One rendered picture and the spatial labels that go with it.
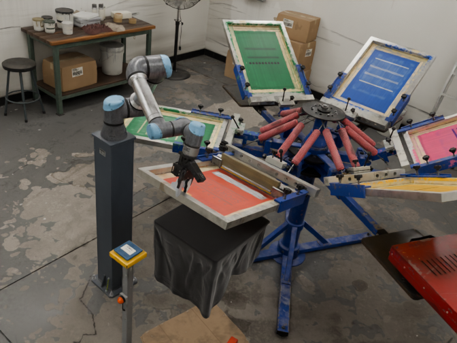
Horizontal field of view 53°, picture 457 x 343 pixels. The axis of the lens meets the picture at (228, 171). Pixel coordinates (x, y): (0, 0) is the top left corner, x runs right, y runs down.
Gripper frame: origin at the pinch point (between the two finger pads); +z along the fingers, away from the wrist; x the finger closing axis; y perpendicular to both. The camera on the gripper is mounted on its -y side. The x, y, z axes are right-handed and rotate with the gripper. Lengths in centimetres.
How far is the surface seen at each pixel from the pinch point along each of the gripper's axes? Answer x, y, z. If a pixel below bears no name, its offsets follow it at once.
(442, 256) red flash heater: -77, -108, -6
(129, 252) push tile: 14.4, 10.0, 33.9
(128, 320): 1, 10, 81
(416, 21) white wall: -447, 50, -138
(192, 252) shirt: -13.0, -7.0, 32.1
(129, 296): 6, 10, 63
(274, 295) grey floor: -124, -19, 96
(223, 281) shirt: -29, -22, 47
